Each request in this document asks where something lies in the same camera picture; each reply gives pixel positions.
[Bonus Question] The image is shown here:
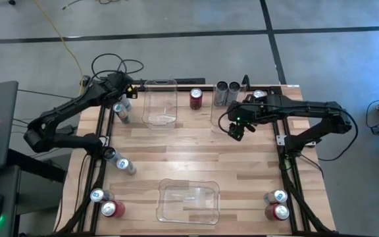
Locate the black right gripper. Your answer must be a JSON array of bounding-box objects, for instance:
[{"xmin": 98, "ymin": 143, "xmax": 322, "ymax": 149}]
[{"xmin": 227, "ymin": 98, "xmax": 261, "ymax": 142}]

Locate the blue silver slim can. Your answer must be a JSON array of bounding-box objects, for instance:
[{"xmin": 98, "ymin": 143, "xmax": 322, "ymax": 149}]
[
  {"xmin": 112, "ymin": 101, "xmax": 131, "ymax": 125},
  {"xmin": 89, "ymin": 188, "xmax": 114, "ymax": 203},
  {"xmin": 263, "ymin": 189, "xmax": 289, "ymax": 205},
  {"xmin": 116, "ymin": 157, "xmax": 137, "ymax": 176}
]

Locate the clear plastic narrow bin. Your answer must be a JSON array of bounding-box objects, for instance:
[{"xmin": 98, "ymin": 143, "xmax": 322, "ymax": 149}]
[
  {"xmin": 210, "ymin": 82, "xmax": 247, "ymax": 134},
  {"xmin": 141, "ymin": 78, "xmax": 179, "ymax": 130}
]

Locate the clear plastic wide bin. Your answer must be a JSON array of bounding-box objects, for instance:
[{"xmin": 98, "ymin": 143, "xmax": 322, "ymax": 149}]
[{"xmin": 155, "ymin": 178, "xmax": 221, "ymax": 226}]

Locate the black power strip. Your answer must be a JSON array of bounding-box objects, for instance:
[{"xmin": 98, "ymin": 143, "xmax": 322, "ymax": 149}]
[{"xmin": 133, "ymin": 77, "xmax": 207, "ymax": 86}]

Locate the black power adapter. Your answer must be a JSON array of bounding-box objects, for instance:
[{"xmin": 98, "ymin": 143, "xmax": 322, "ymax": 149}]
[{"xmin": 53, "ymin": 124, "xmax": 78, "ymax": 136}]

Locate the black desk leg bar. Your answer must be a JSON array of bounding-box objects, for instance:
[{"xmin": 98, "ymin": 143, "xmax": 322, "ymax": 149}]
[{"xmin": 7, "ymin": 147, "xmax": 68, "ymax": 184}]

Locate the black looped floor cable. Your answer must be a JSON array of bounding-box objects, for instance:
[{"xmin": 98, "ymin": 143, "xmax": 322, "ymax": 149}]
[{"xmin": 105, "ymin": 59, "xmax": 145, "ymax": 86}]

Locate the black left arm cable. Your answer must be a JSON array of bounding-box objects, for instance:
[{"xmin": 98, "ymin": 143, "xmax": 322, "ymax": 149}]
[{"xmin": 90, "ymin": 53, "xmax": 134, "ymax": 87}]

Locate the black aluminium table frame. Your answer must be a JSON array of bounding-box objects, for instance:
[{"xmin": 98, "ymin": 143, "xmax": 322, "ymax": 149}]
[{"xmin": 53, "ymin": 84, "xmax": 337, "ymax": 237}]

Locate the thin black cable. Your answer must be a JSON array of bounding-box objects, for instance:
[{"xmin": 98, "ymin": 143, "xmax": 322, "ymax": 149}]
[{"xmin": 16, "ymin": 88, "xmax": 85, "ymax": 101}]

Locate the yellow floor cable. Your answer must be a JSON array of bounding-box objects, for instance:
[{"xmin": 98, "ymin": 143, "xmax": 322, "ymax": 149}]
[{"xmin": 32, "ymin": 0, "xmax": 86, "ymax": 118}]

